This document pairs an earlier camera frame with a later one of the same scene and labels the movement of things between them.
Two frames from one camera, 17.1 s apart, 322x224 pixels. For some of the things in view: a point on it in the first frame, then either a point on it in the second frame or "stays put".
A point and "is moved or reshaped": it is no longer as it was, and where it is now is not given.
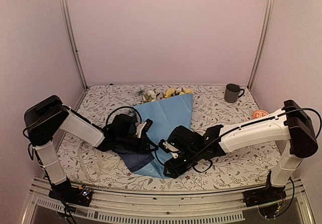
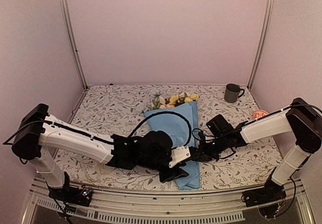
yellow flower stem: [179, 91] to [174, 99]
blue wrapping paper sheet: [166, 115] is moved or reshaped
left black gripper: [143, 145] to [176, 173]
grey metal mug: [232, 92] stays put
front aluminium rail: [218, 206] stays put
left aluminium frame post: [71, 30] stays put
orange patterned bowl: [258, 114] stays put
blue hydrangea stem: [141, 89] to [156, 93]
